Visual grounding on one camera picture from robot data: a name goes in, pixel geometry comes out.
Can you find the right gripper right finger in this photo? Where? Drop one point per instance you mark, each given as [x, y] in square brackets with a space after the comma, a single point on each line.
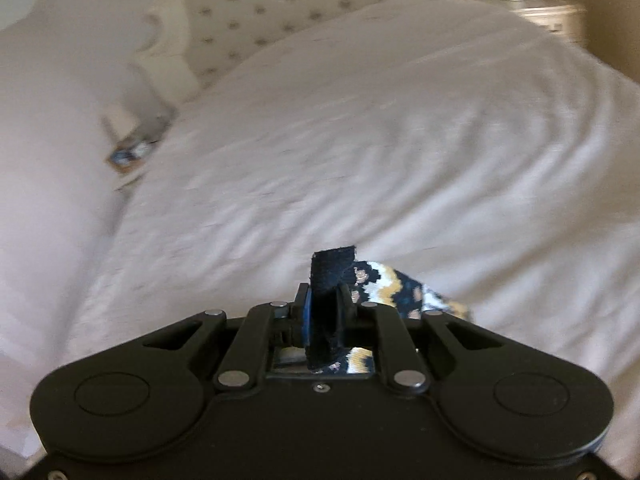
[346, 310]

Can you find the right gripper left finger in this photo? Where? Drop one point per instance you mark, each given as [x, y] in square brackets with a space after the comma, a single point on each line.
[301, 315]

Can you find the navy yellow patterned knit sweater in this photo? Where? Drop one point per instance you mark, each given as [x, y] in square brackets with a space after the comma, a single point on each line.
[369, 281]

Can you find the white bed duvet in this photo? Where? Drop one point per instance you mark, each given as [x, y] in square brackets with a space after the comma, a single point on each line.
[449, 139]

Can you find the white pillow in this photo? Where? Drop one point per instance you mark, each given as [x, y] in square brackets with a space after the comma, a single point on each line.
[63, 62]

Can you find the white bedside table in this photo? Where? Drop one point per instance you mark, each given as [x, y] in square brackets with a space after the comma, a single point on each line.
[561, 18]

